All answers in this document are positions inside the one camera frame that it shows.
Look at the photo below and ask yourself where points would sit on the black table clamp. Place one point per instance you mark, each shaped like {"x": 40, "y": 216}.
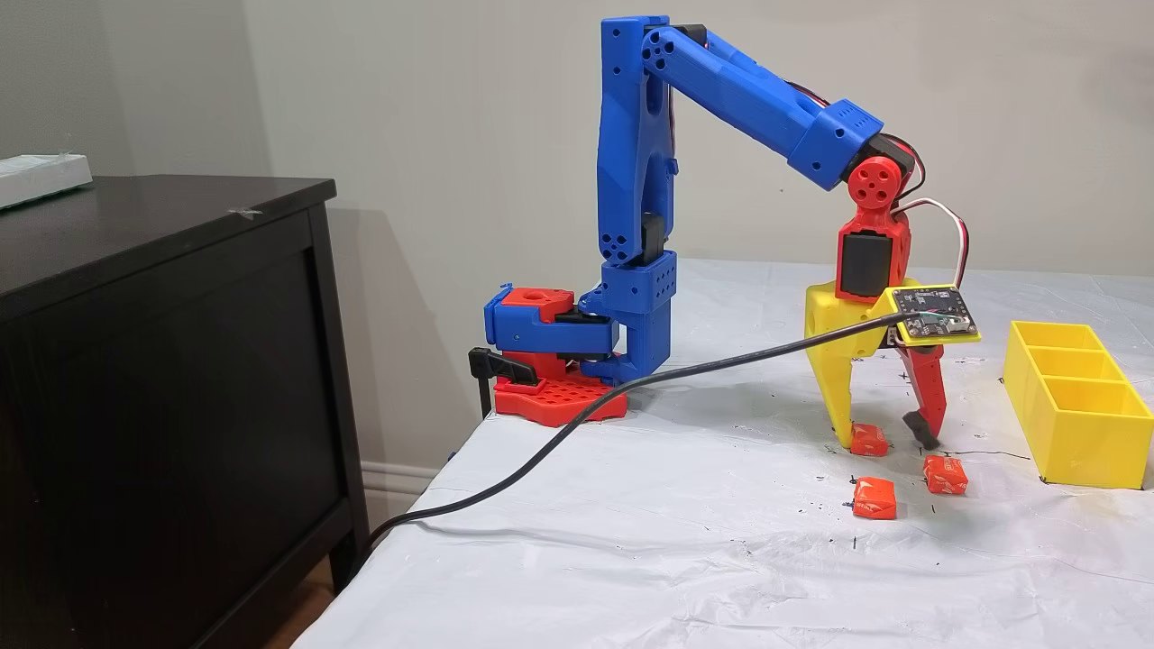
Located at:
{"x": 505, "y": 367}

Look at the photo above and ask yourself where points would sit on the black wooden dresser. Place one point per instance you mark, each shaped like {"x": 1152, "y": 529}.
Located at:
{"x": 162, "y": 406}

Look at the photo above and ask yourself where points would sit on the white wall baseboard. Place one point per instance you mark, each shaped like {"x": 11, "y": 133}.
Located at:
{"x": 392, "y": 478}

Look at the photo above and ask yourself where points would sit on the orange candy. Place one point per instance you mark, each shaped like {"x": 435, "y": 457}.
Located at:
{"x": 874, "y": 498}
{"x": 945, "y": 475}
{"x": 872, "y": 440}

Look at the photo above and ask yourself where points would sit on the white flat box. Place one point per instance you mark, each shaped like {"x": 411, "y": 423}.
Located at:
{"x": 41, "y": 178}

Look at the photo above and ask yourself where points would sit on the white plastic table cover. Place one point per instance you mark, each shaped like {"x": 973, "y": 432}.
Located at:
{"x": 631, "y": 541}

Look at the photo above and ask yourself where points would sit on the yellow three-compartment box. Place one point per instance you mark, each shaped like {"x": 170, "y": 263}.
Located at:
{"x": 1082, "y": 451}

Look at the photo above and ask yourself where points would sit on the camera board in yellow mount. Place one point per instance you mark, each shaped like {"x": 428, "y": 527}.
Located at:
{"x": 933, "y": 315}

